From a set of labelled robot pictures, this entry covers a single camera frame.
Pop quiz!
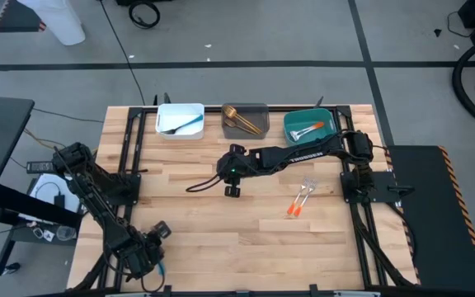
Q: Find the white plastic bin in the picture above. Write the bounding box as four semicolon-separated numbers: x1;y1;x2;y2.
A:
155;102;205;140

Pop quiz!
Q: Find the clear glass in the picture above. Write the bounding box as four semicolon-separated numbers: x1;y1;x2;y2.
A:
54;224;77;242

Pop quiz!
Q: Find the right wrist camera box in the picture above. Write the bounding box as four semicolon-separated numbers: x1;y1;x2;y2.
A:
223;184;242;199

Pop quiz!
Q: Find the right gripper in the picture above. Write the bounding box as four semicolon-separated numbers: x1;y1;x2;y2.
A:
186;144;261;195

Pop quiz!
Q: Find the coiled black cable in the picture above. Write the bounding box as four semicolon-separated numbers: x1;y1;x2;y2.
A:
127;0;162;31

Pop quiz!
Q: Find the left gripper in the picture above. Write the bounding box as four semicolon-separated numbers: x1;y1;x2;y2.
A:
120;233;165;278

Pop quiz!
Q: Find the white cone-shaped object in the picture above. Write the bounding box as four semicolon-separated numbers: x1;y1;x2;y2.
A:
16;0;87;47

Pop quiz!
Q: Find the white paper sheet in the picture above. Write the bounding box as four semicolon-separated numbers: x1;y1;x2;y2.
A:
26;172;82;216

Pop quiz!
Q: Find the grey translucent plastic bin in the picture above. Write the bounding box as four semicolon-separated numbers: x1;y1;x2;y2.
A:
221;102;270;140

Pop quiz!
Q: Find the orange handled silver fork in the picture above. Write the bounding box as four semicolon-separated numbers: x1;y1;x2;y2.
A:
289;120;326;141
290;125;321;143
293;179;319;219
285;177;313;216

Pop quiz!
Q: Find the teal plastic bin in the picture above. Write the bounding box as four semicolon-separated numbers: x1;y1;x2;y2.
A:
283;107;338;146

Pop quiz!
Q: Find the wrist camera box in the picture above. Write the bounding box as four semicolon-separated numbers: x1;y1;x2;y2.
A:
150;219;173;241
223;184;242;199

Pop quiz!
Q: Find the blue handled dark fork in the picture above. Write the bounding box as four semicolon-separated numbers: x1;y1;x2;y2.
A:
161;114;205;136

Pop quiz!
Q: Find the black hazard-striped floor mat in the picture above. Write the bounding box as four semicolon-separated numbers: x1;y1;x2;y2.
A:
385;144;475;295
0;0;48;34

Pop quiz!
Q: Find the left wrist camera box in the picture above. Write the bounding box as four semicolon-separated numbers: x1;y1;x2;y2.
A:
150;219;173;241

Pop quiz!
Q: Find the long black floor cable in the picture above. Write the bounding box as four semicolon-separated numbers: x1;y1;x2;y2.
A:
98;0;147;106

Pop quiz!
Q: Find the black power strip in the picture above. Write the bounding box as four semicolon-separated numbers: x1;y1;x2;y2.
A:
26;160;56;175

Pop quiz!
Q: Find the black aluminium table frame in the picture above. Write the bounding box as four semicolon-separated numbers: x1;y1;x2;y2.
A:
68;105;422;297

